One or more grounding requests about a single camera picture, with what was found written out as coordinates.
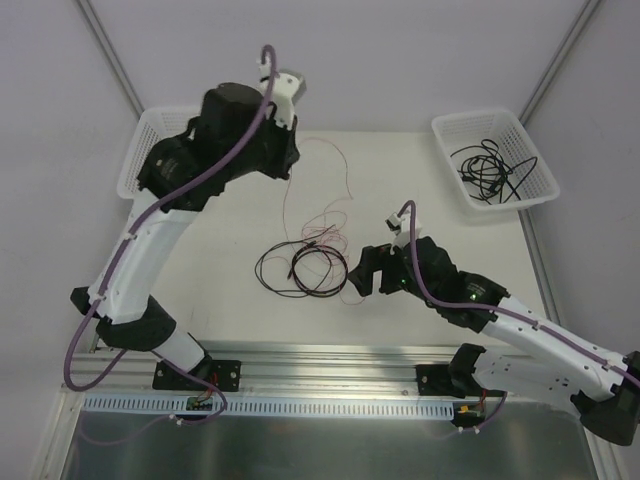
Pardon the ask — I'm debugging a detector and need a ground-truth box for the thin red wire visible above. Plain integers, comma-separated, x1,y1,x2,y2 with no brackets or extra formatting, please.
280,138,369,307

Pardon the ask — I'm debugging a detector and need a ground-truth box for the black USB cable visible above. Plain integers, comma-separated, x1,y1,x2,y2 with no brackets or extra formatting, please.
449,149,540,205

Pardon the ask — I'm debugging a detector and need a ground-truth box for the thin black cable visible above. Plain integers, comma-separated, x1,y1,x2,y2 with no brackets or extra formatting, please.
479,138,521,201

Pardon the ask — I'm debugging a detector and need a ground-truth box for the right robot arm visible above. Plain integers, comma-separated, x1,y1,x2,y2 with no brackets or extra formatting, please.
348,237,639,446

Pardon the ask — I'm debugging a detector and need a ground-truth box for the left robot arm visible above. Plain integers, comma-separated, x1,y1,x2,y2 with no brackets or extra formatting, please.
70,73,304,389

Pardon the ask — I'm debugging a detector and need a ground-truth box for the left white plastic basket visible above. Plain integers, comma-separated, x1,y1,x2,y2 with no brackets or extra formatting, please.
116,105,200,200

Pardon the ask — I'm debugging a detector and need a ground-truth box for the white plastic basket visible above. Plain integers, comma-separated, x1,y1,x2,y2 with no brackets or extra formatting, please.
431,108,560,216
116,105,200,200

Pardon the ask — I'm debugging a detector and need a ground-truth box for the right white plastic basket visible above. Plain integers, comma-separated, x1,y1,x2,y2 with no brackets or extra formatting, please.
431,108,560,216

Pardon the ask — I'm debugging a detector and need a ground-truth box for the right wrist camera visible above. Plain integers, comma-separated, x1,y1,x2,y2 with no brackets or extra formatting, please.
385,211,422,249

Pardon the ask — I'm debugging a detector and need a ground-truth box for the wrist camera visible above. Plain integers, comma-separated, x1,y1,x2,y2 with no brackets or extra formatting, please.
257,58,306,131
385,211,422,249

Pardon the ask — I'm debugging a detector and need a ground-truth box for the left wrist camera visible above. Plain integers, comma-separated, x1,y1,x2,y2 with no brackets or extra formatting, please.
257,58,306,131

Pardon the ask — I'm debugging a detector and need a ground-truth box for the aluminium mounting rail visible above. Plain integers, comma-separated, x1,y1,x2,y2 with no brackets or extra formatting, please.
70,341,459,400

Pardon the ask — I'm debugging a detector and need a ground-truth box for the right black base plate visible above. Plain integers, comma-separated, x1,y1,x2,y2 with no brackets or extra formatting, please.
414,364,483,398

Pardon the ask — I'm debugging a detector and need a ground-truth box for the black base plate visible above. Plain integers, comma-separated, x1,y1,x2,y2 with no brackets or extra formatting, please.
414,364,483,398
152,356,242,392

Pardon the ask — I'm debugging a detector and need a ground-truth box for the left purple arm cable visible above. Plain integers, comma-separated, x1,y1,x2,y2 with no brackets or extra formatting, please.
62,45,280,392

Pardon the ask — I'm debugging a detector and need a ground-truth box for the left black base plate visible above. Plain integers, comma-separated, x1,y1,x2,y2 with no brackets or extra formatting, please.
152,356,242,392

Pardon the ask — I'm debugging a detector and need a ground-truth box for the white slotted cable duct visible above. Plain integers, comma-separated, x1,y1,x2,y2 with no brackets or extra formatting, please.
82,394,454,421

